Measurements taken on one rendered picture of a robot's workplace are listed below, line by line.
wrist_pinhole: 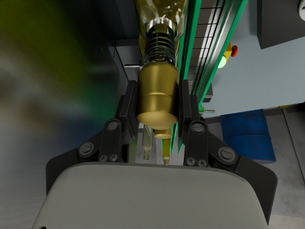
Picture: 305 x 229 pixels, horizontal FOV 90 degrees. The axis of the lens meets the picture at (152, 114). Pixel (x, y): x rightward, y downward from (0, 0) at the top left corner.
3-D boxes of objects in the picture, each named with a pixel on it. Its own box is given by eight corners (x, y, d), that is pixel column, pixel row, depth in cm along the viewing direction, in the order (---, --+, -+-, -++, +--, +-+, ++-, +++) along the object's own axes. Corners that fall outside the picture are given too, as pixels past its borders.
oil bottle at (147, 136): (145, 113, 90) (141, 158, 80) (154, 114, 91) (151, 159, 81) (144, 116, 95) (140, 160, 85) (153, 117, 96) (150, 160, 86)
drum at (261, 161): (261, 108, 265) (276, 165, 227) (222, 114, 298) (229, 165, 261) (261, 90, 215) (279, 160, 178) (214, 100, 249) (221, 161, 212)
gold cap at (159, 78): (135, 61, 12) (130, 111, 11) (180, 60, 12) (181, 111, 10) (143, 86, 16) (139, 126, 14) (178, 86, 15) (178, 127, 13)
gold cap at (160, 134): (154, 118, 33) (154, 138, 31) (154, 112, 30) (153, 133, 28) (171, 119, 33) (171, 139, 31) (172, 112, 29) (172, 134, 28)
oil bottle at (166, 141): (163, 132, 126) (162, 169, 115) (169, 133, 125) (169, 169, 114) (163, 134, 131) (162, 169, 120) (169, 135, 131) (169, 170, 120)
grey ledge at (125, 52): (119, 24, 49) (114, 51, 45) (146, 23, 48) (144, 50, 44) (150, 124, 136) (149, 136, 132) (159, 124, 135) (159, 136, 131)
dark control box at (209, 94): (196, 81, 80) (197, 95, 77) (211, 81, 80) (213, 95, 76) (193, 89, 88) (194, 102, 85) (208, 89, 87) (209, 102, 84)
